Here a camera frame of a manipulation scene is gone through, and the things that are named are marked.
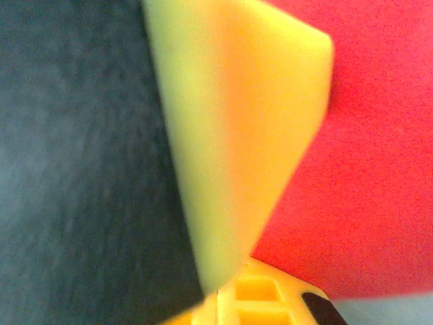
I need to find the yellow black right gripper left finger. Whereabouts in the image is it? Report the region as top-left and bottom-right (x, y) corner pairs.
(164, 290), (221, 325)

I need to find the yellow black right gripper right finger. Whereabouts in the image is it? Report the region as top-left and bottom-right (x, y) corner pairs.
(219, 258), (348, 325)

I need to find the red paper sheet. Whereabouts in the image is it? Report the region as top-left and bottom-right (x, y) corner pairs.
(250, 0), (433, 302)

